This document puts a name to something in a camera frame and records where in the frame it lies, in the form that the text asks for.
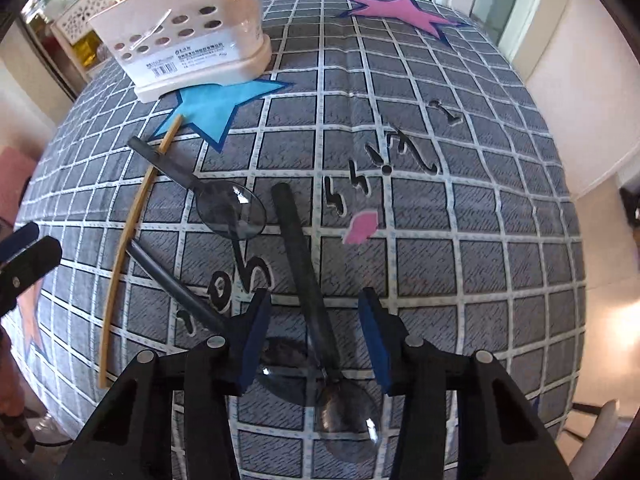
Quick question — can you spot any wooden chopstick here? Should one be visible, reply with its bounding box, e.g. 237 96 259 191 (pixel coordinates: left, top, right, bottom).
98 114 185 391

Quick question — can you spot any black handled steel spoon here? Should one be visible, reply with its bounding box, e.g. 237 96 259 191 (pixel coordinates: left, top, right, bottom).
271 182 380 464

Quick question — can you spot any orange star sticker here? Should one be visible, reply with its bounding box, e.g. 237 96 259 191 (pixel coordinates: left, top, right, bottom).
16 278 49 360

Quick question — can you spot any pink plastic stool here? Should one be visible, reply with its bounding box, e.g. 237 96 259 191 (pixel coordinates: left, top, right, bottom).
0 146 37 226

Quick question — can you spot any yellow oil bottle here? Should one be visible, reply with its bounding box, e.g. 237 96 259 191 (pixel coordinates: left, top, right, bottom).
72 30 111 70

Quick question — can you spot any white perforated storage rack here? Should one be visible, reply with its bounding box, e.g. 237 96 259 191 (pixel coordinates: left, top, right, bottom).
53 0 116 46

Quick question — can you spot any blue star sticker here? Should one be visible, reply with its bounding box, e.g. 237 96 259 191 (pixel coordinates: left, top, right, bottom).
150 79 292 153

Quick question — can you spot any beige plastic utensil holder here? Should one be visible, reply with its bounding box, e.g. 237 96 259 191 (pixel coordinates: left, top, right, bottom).
90 0 272 103

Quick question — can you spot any grey checkered tablecloth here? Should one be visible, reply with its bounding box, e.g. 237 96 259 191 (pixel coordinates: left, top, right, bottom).
5 0 586 479

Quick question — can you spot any pink star sticker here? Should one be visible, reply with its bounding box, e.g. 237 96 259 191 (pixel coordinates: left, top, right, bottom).
340 0 470 46

